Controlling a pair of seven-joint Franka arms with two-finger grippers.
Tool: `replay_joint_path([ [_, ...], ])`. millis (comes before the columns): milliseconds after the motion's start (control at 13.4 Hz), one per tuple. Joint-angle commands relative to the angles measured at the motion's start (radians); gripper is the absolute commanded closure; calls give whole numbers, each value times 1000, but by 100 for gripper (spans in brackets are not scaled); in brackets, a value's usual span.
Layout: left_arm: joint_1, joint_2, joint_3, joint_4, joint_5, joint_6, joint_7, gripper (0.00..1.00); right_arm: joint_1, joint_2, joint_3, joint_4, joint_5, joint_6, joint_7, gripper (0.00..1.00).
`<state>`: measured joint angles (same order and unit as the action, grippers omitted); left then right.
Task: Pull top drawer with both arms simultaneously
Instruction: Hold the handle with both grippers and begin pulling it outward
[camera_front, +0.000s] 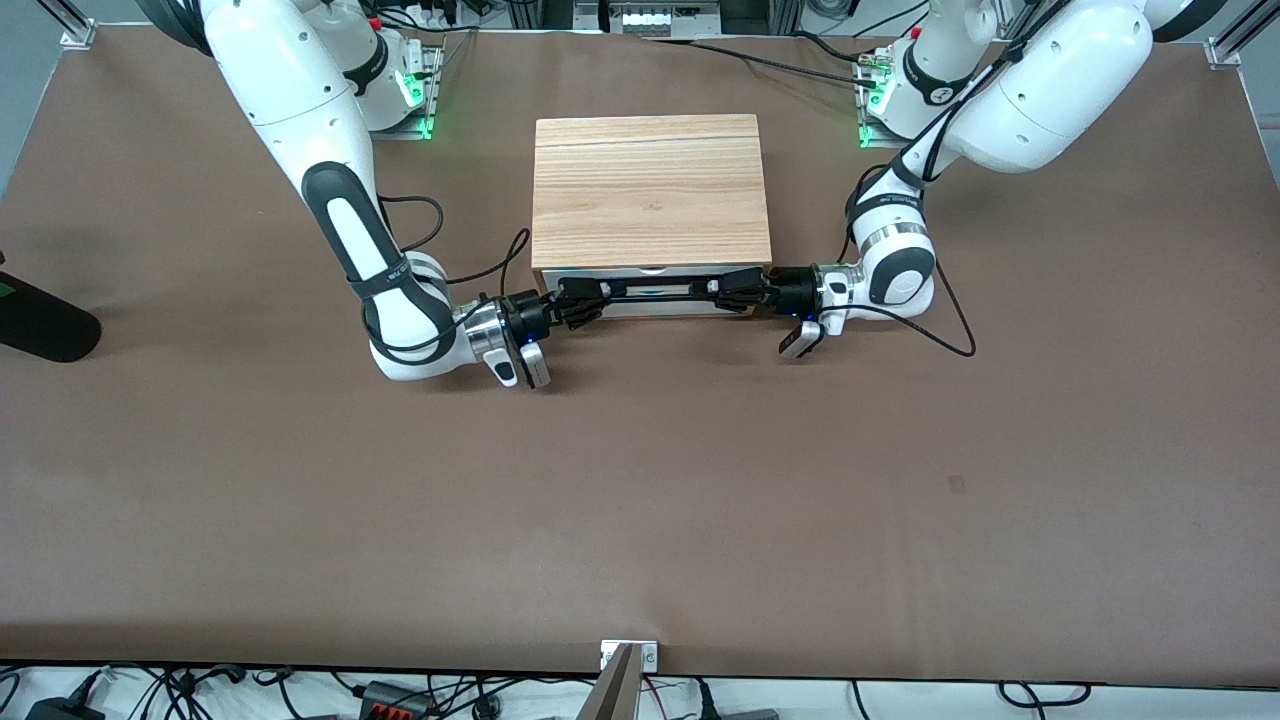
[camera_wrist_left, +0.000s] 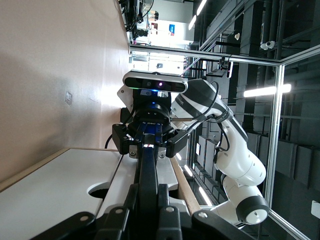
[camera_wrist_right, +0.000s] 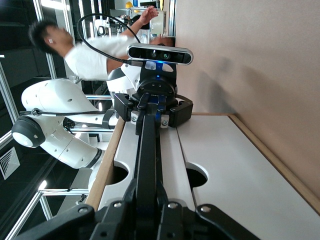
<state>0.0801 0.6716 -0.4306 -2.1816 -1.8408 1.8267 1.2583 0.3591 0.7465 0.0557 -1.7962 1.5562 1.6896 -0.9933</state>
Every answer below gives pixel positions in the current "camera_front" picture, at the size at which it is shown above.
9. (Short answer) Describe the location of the light wooden drawer cabinet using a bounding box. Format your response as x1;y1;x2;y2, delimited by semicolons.
531;115;774;320

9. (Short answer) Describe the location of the brown table cover mat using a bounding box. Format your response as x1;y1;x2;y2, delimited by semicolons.
0;25;1280;689

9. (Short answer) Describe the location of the aluminium base mounting plate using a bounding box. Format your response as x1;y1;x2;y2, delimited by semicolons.
372;33;447;142
853;45;906;150

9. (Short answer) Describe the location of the white power strip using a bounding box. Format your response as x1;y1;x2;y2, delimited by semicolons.
608;0;693;32

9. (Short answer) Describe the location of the black orange connector box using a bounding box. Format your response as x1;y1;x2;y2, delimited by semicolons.
358;680;442;720

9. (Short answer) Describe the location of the black ribbed foam cylinder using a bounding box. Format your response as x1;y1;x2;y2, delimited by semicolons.
0;270;103;364

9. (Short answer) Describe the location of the black power adapter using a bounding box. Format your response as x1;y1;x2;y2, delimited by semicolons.
25;696;107;720

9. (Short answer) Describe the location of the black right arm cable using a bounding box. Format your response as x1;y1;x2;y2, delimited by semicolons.
352;193;533;353

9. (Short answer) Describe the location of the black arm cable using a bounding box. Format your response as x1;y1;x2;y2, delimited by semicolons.
352;193;533;353
845;0;978;359

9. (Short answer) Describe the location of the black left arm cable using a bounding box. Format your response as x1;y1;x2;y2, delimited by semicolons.
845;0;978;359

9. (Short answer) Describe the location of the black table cable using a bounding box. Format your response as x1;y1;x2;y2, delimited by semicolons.
643;30;866;89

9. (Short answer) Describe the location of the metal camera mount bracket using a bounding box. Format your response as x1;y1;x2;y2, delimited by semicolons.
599;639;660;672

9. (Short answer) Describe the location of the beige camera mount pole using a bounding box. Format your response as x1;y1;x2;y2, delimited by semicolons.
590;644;642;720

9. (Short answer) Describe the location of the black looped floor cable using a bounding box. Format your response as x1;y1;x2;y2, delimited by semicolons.
998;681;1093;710

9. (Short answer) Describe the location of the aluminium profile post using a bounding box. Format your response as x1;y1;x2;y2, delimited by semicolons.
40;0;98;50
1205;0;1280;70

